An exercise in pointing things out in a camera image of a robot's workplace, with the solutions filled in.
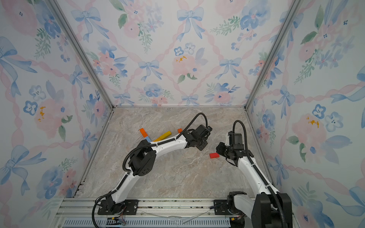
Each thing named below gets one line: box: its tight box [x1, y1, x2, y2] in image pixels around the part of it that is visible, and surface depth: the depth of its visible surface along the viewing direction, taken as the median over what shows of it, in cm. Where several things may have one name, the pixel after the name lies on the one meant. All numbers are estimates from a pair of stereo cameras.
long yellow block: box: [159, 130, 172, 141], surface depth 105 cm
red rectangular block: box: [209, 152, 220, 159], surface depth 95 cm
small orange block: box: [139, 127, 149, 138], surface depth 106 cm
